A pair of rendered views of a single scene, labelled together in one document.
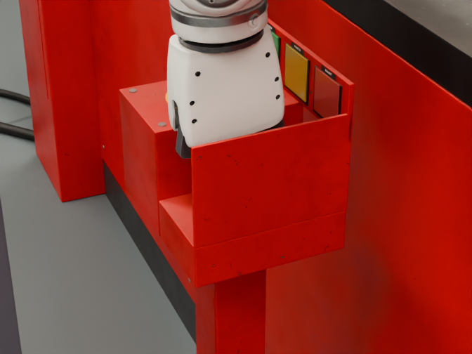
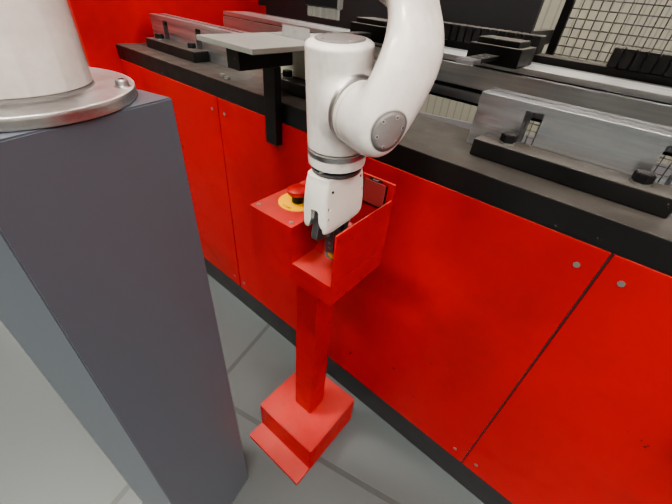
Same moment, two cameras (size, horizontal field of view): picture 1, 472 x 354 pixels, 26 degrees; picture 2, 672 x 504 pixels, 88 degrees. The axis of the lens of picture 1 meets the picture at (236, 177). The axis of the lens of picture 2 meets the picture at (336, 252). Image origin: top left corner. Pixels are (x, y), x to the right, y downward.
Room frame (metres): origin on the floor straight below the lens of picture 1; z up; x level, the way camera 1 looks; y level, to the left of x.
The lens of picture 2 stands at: (0.41, 0.24, 1.10)
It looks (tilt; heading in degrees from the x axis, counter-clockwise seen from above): 38 degrees down; 330
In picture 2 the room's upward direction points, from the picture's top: 6 degrees clockwise
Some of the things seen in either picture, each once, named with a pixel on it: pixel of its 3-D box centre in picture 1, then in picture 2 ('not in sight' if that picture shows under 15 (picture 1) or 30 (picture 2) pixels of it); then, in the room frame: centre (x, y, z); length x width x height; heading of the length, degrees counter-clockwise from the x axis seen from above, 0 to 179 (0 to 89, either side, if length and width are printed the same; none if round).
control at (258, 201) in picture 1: (229, 140); (319, 223); (0.90, 0.01, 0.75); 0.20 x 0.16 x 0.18; 25
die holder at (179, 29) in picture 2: not in sight; (198, 39); (1.80, 0.05, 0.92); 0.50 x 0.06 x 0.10; 23
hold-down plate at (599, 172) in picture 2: not in sight; (563, 169); (0.72, -0.35, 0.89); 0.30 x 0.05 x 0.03; 23
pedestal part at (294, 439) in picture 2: not in sight; (302, 417); (0.88, 0.03, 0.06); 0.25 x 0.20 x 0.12; 115
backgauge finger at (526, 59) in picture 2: not in sight; (489, 52); (1.04, -0.45, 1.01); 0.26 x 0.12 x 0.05; 113
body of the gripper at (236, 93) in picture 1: (225, 76); (335, 191); (0.84, 0.01, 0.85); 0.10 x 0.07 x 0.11; 115
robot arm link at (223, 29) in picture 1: (221, 12); (337, 153); (0.84, 0.01, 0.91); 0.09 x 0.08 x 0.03; 115
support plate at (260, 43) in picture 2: not in sight; (275, 41); (1.24, -0.03, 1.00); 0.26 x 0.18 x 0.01; 113
